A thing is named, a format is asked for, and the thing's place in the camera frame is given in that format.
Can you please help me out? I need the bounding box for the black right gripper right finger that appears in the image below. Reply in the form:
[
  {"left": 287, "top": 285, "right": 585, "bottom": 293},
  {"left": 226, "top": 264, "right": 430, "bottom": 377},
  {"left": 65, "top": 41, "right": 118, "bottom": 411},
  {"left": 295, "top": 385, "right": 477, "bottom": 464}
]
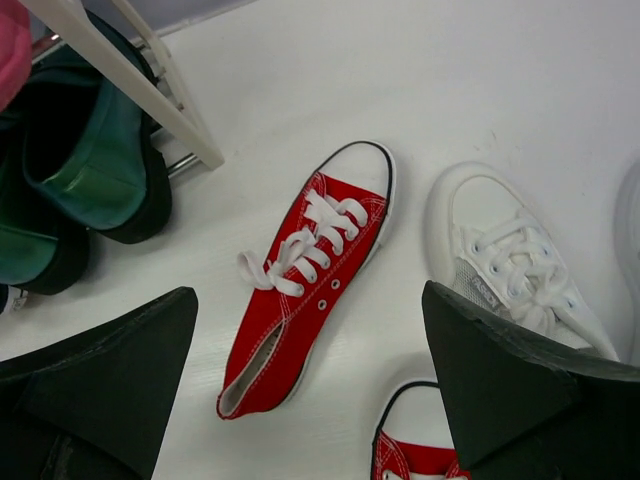
[{"left": 422, "top": 281, "right": 639, "bottom": 480}]

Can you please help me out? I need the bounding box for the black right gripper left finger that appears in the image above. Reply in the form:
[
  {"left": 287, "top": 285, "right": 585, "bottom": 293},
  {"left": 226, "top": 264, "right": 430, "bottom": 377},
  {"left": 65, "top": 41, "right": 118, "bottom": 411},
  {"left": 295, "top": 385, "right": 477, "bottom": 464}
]
[{"left": 1, "top": 287, "right": 198, "bottom": 479}]

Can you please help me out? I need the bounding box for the red canvas sneaker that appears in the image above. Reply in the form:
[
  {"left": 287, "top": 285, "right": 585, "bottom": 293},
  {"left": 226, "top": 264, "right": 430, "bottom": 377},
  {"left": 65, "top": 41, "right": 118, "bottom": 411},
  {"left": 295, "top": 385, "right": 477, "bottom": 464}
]
[
  {"left": 216, "top": 140, "right": 397, "bottom": 420},
  {"left": 369, "top": 380, "right": 471, "bottom": 480}
]

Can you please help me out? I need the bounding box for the white sneaker under arm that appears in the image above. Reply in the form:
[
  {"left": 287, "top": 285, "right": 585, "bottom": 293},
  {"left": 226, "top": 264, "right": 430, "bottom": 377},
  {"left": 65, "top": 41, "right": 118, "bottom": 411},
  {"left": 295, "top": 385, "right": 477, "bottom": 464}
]
[{"left": 613, "top": 161, "right": 639, "bottom": 365}]

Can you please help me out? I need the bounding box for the teal suede shoe left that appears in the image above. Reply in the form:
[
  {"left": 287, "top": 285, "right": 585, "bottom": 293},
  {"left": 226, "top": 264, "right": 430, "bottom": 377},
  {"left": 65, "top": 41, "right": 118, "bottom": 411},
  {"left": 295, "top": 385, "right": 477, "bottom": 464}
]
[{"left": 1, "top": 126, "right": 90, "bottom": 295}]

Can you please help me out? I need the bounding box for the teal suede shoe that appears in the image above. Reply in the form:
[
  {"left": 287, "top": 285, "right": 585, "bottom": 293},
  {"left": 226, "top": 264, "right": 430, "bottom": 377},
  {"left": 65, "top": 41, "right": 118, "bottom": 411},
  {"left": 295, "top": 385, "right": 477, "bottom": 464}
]
[
  {"left": 1, "top": 126, "right": 90, "bottom": 295},
  {"left": 22, "top": 9, "right": 174, "bottom": 245}
]

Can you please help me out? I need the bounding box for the teal suede shoe right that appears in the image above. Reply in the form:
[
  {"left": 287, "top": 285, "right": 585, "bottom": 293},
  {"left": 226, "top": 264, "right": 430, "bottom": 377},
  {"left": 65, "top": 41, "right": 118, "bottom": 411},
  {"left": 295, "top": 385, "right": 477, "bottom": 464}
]
[{"left": 22, "top": 9, "right": 174, "bottom": 245}]

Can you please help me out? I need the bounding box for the cream metal shoe shelf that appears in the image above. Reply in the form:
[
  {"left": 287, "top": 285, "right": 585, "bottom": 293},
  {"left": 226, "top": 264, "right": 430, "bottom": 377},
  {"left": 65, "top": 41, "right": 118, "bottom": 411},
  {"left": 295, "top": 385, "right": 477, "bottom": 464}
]
[{"left": 22, "top": 1, "right": 224, "bottom": 176}]

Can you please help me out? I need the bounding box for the white fashion sneaker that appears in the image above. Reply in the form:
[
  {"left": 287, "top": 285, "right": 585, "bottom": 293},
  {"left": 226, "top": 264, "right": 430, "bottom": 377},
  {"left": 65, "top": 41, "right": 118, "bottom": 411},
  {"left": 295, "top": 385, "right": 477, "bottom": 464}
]
[{"left": 425, "top": 162, "right": 619, "bottom": 361}]

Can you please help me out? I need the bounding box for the pink patterned slipper right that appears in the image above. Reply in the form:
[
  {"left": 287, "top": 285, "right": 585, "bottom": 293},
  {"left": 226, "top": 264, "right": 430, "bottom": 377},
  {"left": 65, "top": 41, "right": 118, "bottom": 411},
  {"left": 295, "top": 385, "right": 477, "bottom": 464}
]
[{"left": 0, "top": 0, "right": 32, "bottom": 110}]

